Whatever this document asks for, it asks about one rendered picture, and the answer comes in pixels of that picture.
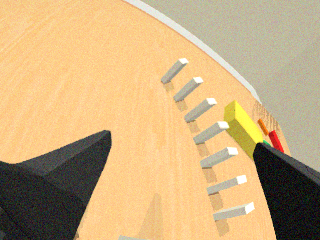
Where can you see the orange rectangular block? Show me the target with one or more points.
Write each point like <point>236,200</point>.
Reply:
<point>262,126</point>

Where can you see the yellow rectangular block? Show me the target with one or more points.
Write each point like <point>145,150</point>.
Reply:
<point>241,127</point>

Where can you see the red rectangular block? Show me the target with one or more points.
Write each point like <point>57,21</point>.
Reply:
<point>275,141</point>

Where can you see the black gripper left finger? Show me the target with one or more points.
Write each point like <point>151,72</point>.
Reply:
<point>48,194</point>

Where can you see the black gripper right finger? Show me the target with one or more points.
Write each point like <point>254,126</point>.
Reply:
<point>292,191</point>

